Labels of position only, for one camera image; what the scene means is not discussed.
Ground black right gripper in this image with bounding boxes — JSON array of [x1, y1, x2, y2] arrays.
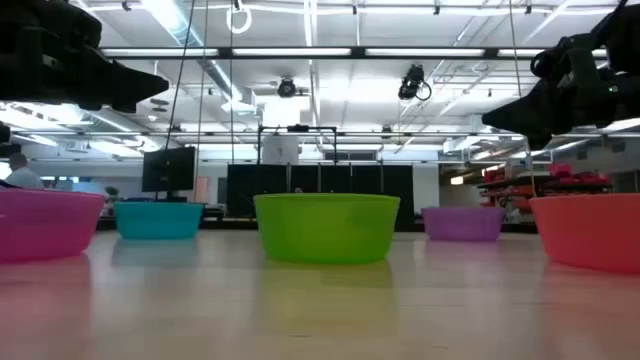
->
[[481, 36, 640, 150]]

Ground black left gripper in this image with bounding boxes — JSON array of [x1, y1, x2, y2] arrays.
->
[[0, 0, 170, 114]]

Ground orange plastic bowl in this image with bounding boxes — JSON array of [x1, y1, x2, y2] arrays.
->
[[528, 193, 640, 276]]

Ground purple plastic bowl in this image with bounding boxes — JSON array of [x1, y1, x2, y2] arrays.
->
[[420, 205, 508, 244]]

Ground teal plastic bowl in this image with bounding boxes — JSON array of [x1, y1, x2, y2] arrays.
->
[[112, 200, 206, 241]]

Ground pink plastic bowl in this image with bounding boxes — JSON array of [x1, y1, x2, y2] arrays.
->
[[0, 188, 107, 264]]

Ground green plastic bowl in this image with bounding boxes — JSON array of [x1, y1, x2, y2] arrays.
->
[[252, 192, 402, 266]]

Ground shelf with red bins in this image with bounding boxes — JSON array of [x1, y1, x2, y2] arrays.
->
[[476, 162, 614, 224]]

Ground black computer monitor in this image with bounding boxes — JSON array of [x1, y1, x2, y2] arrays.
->
[[140, 145, 198, 202]]

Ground small potted plant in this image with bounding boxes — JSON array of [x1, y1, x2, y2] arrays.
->
[[103, 185, 122, 217]]

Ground person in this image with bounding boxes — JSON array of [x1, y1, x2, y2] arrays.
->
[[3, 152, 46, 191]]

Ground black partition panels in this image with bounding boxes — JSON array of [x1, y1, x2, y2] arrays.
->
[[226, 163, 416, 232]]

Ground black right gripper cable loop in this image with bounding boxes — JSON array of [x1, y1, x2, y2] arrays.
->
[[530, 45, 572, 79]]

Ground thick black hanging cable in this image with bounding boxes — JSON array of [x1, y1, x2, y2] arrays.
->
[[164, 0, 198, 149]]

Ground thin yellowish hanging cable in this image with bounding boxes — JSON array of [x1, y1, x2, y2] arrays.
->
[[508, 0, 539, 199]]

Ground thin black hanging cable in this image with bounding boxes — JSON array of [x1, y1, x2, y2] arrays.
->
[[192, 0, 211, 194]]

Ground black overhead camera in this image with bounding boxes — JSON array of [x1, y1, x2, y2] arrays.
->
[[397, 63, 433, 102]]

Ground white coiled cable ring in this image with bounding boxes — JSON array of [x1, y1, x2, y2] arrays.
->
[[225, 0, 253, 36]]

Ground round black ceiling camera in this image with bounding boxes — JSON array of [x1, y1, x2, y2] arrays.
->
[[276, 76, 299, 100]]

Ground white box behind frame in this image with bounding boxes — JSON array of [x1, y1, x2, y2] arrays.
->
[[261, 135, 301, 166]]

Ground black table edge rail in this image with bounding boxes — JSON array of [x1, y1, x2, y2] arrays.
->
[[94, 218, 539, 234]]

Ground overhead light bar frame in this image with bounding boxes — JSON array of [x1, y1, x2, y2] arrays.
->
[[98, 45, 609, 62]]

